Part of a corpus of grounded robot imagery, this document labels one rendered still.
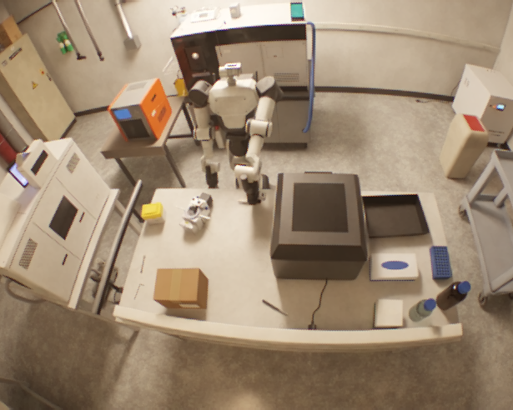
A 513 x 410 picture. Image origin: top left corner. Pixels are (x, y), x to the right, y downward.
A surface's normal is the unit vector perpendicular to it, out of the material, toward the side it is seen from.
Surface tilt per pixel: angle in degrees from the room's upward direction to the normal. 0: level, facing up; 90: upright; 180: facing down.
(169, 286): 0
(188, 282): 0
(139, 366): 0
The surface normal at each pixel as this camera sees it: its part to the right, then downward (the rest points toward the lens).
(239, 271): -0.13, -0.56
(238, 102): -0.11, 0.69
